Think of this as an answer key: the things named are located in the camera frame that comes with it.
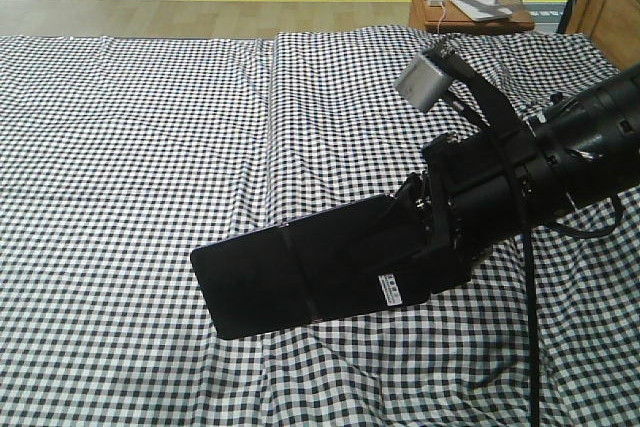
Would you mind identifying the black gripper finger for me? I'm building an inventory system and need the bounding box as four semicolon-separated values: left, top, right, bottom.
344;197;427;275

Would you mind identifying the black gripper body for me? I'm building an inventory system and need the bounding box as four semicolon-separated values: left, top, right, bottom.
389;122;536;296

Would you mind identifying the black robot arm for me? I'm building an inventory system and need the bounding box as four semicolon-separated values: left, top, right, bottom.
345;68;639;302

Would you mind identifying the black white checkered bed sheet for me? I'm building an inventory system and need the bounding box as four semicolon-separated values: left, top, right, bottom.
1;36;275;426

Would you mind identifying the checkered duvet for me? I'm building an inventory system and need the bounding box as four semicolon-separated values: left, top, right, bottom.
262;26;639;426

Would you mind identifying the wooden nightstand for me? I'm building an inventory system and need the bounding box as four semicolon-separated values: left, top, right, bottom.
408;0;535;35

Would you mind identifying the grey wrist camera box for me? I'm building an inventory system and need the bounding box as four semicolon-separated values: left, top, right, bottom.
394;46;453;113

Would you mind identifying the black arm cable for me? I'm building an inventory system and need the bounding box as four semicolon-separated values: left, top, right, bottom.
492;131;626;427

